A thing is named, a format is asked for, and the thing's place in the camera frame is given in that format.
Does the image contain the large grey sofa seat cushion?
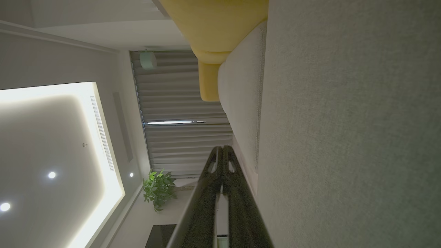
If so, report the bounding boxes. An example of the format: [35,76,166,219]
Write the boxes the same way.
[257,0,441,248]

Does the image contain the grey pleated curtain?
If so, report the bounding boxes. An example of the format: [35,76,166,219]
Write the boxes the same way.
[130,51,233,178]

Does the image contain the black flat screen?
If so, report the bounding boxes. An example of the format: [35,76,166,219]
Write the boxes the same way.
[145,224,177,248]

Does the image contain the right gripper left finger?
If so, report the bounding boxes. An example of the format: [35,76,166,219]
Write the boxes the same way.
[167,146,223,248]

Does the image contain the pale green round lamp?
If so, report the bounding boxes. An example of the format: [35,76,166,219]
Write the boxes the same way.
[139,51,157,71]

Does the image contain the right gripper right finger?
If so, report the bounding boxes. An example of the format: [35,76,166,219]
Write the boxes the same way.
[223,145,275,248]

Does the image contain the yellow sofa backrest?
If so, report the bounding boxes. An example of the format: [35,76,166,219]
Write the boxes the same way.
[158,0,269,102]

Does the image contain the green potted plant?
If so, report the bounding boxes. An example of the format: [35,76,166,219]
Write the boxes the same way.
[143,168,177,214]

